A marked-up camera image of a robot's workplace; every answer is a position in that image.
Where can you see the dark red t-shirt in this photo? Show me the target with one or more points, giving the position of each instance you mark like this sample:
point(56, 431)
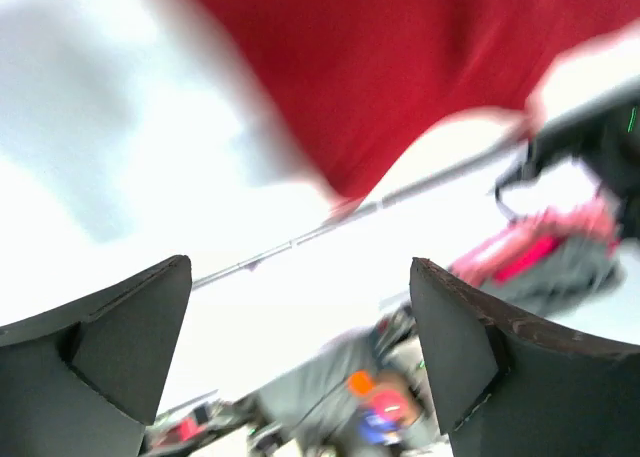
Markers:
point(356, 82)

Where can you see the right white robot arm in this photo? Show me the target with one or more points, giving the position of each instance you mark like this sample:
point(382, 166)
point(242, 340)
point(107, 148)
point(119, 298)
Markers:
point(604, 135)

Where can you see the red grey background bag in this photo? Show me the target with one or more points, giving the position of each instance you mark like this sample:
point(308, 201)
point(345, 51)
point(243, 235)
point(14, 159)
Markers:
point(547, 263)

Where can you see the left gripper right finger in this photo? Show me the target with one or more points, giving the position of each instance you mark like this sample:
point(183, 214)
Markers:
point(507, 383)

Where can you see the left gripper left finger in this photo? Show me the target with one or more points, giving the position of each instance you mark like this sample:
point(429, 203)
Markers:
point(86, 378)

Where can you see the grey clutter with orange cap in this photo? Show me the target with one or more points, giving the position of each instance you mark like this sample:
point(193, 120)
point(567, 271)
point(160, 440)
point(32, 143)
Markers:
point(345, 381)

